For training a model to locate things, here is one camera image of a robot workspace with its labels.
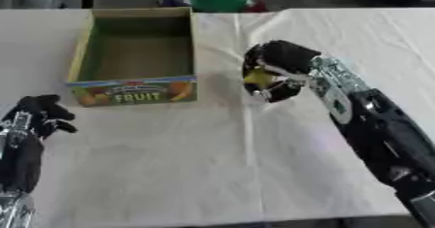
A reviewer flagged cardboard box with green inside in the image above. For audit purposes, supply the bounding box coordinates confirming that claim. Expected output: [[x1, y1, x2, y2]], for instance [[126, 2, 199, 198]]
[[64, 7, 199, 108]]

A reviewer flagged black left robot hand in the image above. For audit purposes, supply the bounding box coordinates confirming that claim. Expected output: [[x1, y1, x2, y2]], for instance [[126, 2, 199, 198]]
[[0, 94, 81, 194]]

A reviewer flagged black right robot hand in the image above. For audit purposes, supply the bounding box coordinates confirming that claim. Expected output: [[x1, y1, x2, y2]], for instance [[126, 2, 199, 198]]
[[241, 39, 323, 104]]

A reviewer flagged yellow toy fruit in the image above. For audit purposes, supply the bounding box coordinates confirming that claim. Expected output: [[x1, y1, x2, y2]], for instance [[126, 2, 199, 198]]
[[243, 67, 278, 86]]

